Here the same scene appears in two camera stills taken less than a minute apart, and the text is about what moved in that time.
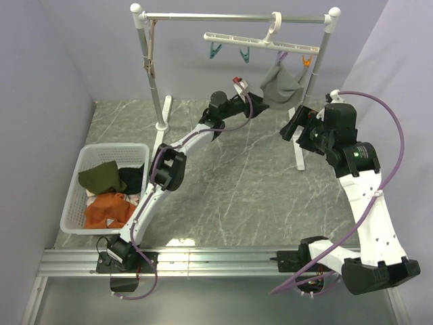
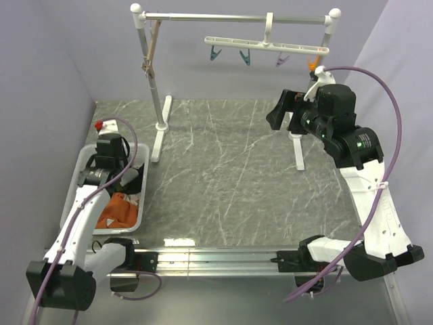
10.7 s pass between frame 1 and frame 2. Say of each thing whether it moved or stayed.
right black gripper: moved
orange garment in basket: stayed
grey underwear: moved
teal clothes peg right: stayed
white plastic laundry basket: stayed
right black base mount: stayed
